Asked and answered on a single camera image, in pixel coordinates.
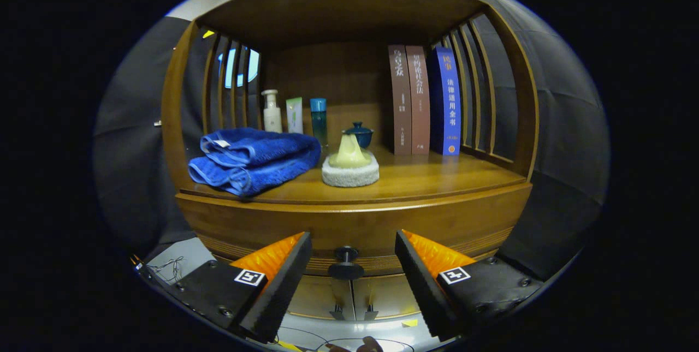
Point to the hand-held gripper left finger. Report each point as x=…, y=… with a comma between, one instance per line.
x=281, y=292

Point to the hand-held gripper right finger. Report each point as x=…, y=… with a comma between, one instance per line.
x=423, y=286

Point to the wooden drawer with black knob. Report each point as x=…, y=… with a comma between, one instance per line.
x=355, y=226

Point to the wooden cabinet door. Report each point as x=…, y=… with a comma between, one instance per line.
x=317, y=297
x=382, y=294

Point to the wooden countertop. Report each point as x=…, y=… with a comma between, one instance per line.
x=426, y=177

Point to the brown wooden cabinet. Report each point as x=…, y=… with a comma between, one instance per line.
x=338, y=79

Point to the yellow tape piece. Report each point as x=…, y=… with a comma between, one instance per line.
x=409, y=322

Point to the folded blue towel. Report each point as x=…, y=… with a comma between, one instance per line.
x=256, y=155

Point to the dark blue lidded teacup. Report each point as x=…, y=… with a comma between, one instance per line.
x=364, y=135

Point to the white pump bottle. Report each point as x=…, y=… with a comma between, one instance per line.
x=272, y=117

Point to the white and green tube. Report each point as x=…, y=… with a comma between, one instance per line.
x=295, y=117

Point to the teal bottle with blue cap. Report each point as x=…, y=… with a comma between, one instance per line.
x=319, y=120

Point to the reddish brown book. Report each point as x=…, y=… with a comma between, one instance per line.
x=419, y=101

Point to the dark brown book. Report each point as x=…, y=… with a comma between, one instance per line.
x=400, y=101

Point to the blue book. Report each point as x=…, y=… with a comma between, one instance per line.
x=449, y=101

